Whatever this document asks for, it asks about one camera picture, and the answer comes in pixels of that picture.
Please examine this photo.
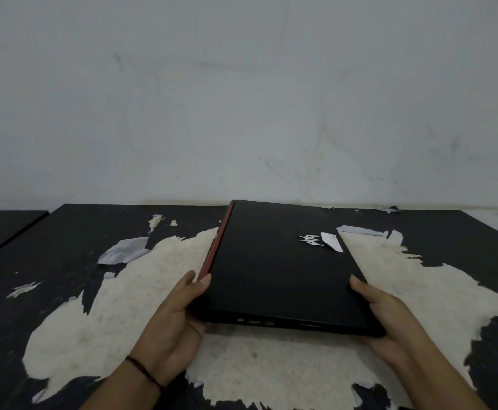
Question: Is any person's right forearm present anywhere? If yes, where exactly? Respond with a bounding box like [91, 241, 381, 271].
[391, 335, 489, 410]

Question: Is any black laptop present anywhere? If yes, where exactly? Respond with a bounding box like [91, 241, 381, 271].
[186, 200, 387, 338]

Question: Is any person's left hand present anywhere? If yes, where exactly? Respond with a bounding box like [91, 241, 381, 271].
[129, 270, 212, 387]

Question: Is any person's left forearm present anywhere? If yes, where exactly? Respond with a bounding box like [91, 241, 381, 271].
[80, 358, 164, 410]

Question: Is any black cord wrist bracelet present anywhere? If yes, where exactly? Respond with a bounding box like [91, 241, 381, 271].
[125, 355, 165, 391]

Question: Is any person's right hand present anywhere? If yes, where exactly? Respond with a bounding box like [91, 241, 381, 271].
[349, 275, 430, 368]

